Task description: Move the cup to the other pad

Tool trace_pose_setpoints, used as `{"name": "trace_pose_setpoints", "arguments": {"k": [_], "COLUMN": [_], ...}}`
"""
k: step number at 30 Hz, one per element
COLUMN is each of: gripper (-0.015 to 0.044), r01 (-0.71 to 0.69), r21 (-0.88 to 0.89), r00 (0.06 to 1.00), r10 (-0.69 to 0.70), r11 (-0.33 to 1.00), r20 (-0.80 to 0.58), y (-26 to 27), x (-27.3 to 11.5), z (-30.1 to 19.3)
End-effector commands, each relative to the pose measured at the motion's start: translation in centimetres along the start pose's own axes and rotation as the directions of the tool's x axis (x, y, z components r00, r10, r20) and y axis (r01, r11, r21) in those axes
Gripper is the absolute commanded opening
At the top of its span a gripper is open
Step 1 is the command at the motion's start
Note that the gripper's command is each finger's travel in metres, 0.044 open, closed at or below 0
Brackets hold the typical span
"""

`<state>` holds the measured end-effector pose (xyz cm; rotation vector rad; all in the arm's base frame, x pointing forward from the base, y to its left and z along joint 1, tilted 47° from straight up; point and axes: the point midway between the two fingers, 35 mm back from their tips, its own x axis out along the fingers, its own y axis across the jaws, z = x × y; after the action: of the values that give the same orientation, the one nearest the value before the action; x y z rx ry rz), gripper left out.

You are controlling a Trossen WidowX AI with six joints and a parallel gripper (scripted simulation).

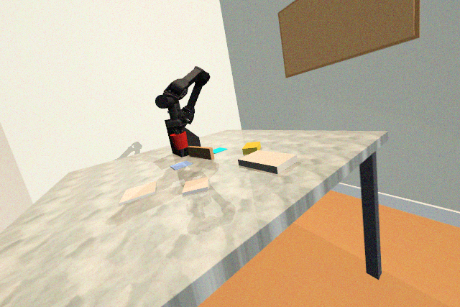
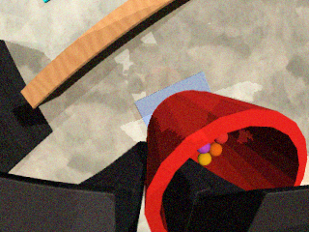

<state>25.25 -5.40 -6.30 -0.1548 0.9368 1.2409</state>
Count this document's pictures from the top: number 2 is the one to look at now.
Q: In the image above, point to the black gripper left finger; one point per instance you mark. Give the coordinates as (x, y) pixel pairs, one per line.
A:
(108, 202)

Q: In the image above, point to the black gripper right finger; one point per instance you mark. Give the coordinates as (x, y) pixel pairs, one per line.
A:
(197, 200)

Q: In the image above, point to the brown flat bar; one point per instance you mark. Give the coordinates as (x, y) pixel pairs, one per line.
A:
(115, 30)

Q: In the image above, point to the red cup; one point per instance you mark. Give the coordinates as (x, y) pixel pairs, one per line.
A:
(264, 150)

